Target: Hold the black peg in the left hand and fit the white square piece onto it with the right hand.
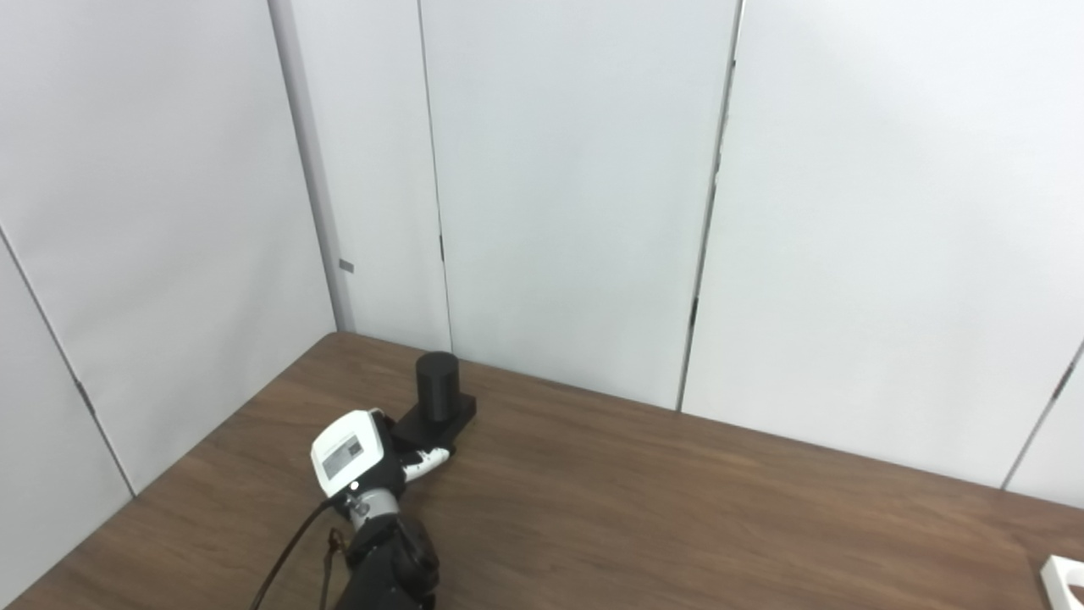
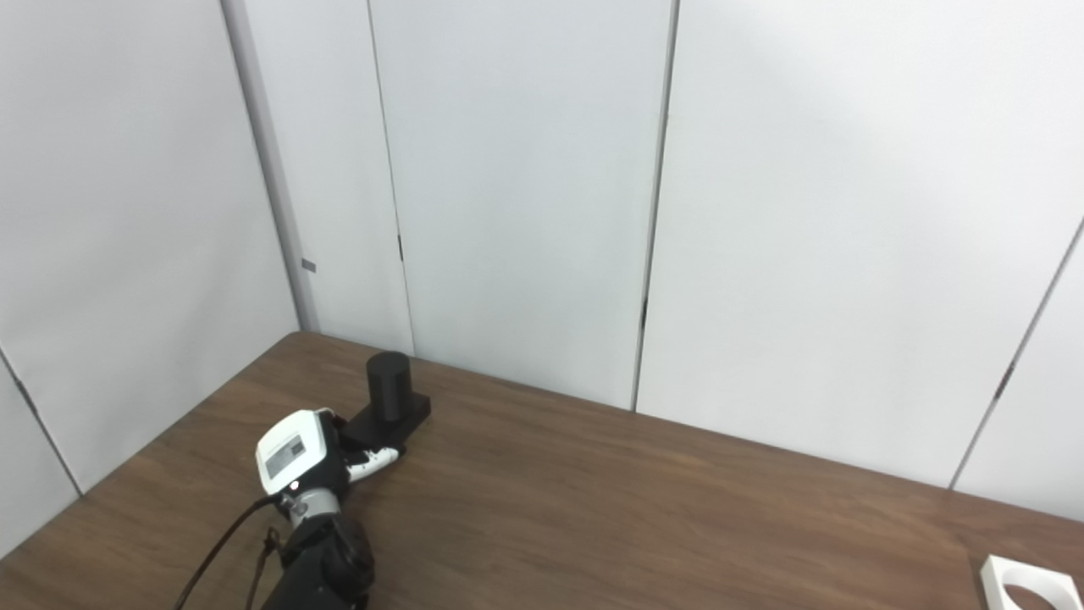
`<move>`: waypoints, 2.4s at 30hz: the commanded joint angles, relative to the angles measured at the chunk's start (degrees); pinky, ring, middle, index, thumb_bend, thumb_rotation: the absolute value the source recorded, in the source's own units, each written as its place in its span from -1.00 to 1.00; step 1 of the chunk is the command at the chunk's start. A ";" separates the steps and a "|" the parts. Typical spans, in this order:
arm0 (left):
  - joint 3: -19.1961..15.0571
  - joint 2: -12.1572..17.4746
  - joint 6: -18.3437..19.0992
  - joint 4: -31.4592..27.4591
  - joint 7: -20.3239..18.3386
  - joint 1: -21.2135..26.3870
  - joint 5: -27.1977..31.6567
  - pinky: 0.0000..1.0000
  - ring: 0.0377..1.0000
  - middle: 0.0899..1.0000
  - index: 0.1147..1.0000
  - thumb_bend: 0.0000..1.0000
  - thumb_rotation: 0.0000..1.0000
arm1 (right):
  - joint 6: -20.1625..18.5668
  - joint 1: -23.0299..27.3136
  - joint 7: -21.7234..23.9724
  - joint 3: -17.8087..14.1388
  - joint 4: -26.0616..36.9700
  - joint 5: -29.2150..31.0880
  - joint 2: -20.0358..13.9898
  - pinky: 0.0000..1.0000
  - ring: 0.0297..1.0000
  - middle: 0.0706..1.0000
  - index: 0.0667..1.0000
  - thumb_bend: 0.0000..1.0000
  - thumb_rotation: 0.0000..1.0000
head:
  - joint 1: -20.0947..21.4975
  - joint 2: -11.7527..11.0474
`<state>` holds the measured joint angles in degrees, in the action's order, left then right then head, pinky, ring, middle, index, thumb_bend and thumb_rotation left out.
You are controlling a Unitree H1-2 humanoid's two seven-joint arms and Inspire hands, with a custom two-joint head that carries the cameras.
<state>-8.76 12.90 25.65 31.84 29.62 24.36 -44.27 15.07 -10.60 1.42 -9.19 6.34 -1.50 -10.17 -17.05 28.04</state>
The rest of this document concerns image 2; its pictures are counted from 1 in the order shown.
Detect white square piece with hole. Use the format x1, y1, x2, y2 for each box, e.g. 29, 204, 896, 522
980, 555, 1084, 610

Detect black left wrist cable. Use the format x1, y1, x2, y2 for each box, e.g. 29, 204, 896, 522
174, 496, 285, 610

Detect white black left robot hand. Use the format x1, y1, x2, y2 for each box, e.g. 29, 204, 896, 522
256, 408, 401, 503

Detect black peg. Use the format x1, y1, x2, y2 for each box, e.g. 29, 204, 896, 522
339, 352, 431, 452

